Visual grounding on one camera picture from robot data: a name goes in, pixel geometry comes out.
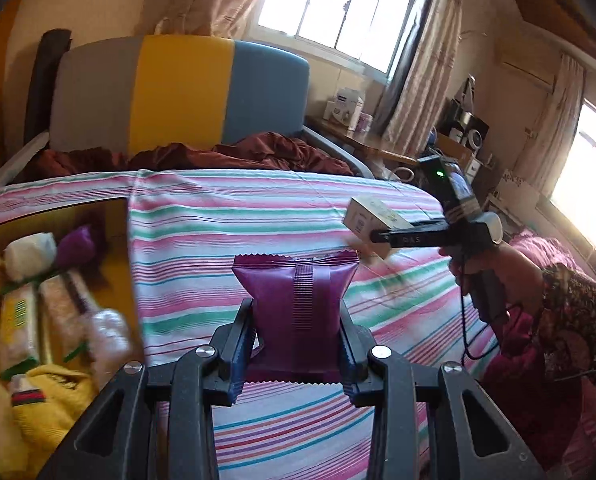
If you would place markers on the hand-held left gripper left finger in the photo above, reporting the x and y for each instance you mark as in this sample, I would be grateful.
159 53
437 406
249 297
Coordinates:
230 360

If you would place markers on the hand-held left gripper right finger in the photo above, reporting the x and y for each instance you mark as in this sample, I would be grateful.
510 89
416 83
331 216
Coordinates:
355 360

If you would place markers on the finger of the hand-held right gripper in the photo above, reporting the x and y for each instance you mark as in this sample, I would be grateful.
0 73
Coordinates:
408 237

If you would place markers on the small cardboard box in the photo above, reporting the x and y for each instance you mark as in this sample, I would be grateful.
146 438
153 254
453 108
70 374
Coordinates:
373 217

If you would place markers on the purple foil packet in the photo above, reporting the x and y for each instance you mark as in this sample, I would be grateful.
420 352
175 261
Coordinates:
295 305

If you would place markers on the gold metal tin box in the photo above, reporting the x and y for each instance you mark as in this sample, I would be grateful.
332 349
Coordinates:
117 270

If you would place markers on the yellow sock roll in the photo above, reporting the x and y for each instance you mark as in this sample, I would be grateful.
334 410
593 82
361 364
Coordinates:
47 410

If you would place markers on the purple cloth roll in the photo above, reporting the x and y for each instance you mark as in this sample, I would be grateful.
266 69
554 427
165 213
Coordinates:
77 246

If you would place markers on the yellow green snack packet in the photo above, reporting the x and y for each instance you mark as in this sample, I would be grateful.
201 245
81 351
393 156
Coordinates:
20 325

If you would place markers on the grey oval stone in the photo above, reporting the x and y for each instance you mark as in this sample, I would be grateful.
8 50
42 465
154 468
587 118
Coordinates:
30 256

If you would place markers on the person's right forearm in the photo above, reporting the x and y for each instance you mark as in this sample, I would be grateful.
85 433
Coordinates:
578 310

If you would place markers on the person's right hand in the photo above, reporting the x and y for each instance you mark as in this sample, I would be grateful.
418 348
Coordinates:
515 275

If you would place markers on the brown cardboard carton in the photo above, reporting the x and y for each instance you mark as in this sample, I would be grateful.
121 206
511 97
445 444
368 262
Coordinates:
460 155

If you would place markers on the white patterned box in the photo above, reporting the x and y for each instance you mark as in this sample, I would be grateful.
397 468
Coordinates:
515 195

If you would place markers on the black stereo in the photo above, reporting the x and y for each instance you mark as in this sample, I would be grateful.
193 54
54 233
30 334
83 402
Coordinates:
465 127

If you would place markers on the wooden side table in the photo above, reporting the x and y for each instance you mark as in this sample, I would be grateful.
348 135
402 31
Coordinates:
373 147

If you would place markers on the small purple jar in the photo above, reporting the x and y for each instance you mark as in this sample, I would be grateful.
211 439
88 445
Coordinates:
366 122

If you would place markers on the bright side window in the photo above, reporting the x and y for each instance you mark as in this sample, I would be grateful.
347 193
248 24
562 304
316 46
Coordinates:
593 185

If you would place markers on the white printed box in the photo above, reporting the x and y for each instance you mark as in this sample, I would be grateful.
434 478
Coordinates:
345 105

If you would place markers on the white air conditioner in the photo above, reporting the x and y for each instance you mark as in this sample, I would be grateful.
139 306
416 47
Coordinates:
528 67

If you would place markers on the dark red blanket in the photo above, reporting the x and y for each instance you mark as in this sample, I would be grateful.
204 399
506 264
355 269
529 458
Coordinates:
268 152

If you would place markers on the person's magenta clothing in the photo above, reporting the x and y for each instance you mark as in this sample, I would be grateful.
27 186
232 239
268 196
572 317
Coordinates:
528 410

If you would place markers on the grey yellow blue headboard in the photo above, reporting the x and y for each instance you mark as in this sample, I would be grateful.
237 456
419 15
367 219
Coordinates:
177 95

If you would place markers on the black rolled mat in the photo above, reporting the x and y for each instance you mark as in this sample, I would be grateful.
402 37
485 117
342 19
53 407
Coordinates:
42 85

